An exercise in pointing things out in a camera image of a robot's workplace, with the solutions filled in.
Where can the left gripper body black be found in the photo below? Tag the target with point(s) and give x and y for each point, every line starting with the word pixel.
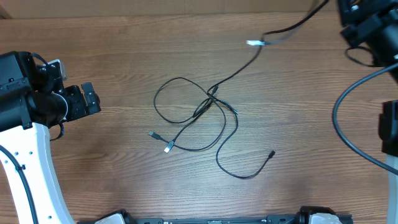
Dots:
pixel 71 106

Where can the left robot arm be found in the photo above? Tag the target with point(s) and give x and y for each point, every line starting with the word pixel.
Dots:
pixel 34 99

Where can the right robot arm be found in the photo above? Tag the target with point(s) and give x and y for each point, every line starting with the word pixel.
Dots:
pixel 371 25

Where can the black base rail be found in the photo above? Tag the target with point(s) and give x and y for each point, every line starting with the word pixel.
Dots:
pixel 306 214

